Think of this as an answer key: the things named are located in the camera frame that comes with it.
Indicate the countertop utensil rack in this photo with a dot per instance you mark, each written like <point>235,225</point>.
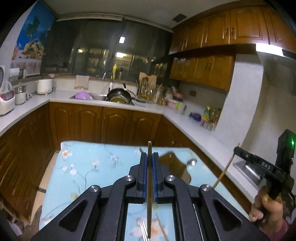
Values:
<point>148,89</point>

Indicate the light wooden chopstick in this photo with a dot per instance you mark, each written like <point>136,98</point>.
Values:
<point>223,172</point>
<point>161,226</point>

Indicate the beige dish towel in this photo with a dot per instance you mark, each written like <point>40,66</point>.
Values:
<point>82,82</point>

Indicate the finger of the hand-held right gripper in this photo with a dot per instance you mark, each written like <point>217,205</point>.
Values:
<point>256,163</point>

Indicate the dark kitchen window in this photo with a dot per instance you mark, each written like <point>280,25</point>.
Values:
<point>92,46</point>

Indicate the ceiling vent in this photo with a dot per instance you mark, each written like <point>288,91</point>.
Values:
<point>179,17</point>

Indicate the wooden upper cabinets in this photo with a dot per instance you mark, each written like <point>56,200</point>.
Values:
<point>219,30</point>

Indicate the metal faucet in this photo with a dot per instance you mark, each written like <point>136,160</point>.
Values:
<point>111,84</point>

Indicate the white electric pot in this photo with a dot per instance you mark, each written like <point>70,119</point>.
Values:
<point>44,87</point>

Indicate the wooden utensil holder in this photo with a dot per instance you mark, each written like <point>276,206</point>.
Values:
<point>175,166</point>

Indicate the grey bottle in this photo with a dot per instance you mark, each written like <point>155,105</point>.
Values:
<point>120,73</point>

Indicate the white rice cooker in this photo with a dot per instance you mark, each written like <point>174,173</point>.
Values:
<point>5,99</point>

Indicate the pink food container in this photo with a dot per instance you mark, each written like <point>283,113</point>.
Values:
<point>176,103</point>

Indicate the black wok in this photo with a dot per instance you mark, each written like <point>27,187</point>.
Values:
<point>119,93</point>

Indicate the yellow oil bottle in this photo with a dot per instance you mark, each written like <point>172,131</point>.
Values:
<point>207,113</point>

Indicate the dark wooden chopstick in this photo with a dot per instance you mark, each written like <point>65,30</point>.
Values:
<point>149,148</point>

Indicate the metal fork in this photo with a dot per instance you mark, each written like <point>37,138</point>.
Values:
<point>143,231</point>

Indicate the steel gas stove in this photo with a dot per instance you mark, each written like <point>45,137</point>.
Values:
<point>245,168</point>

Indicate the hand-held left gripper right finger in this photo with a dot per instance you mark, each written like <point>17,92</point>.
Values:
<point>154,176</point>

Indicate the wooden cabinets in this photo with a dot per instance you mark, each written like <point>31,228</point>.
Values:
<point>92,122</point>
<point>219,30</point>

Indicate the purple basin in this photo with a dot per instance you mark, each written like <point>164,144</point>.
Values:
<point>83,95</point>

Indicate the tropical fruit wall poster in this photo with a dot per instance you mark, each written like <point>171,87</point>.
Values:
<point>34,34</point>

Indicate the purple object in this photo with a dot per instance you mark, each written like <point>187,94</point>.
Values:
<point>194,116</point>

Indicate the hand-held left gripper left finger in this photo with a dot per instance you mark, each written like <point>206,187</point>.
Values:
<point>145,176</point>

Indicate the wooden lower cabinets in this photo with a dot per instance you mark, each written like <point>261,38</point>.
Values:
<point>92,122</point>

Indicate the person's right forearm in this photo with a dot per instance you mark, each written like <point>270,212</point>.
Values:
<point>281,231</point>

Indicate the blue floral tablecloth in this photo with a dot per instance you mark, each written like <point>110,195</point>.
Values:
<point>87,162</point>

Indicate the person's right hand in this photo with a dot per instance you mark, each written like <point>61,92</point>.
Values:
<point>268,210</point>

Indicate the range hood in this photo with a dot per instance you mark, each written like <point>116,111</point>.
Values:
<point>270,49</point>

